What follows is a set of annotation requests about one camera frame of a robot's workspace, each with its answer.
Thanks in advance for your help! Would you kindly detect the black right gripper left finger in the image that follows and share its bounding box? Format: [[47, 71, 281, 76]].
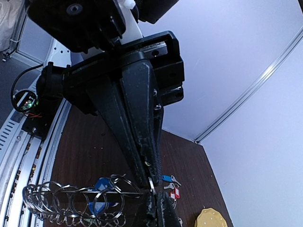
[[134, 192, 156, 227]]

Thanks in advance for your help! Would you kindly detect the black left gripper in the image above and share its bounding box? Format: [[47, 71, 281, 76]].
[[62, 31, 185, 189]]

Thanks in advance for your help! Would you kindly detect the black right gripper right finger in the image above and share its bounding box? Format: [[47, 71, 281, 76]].
[[156, 192, 181, 227]]

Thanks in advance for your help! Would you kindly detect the key with red tag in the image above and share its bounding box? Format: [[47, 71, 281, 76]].
[[163, 183, 180, 209]]

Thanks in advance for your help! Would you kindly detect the key with blue tag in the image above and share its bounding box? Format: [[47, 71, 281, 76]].
[[161, 175, 182, 186]]

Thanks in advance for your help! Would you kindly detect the large ring of keyrings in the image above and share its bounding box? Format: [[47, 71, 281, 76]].
[[23, 174, 157, 227]]

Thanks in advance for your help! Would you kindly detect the yellow dotted plate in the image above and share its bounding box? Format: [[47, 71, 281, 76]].
[[194, 208, 228, 227]]

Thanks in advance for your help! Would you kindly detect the aluminium front rail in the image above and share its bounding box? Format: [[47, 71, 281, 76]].
[[0, 100, 71, 227]]

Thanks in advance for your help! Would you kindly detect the left aluminium corner post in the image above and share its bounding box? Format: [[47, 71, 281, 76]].
[[193, 30, 303, 144]]

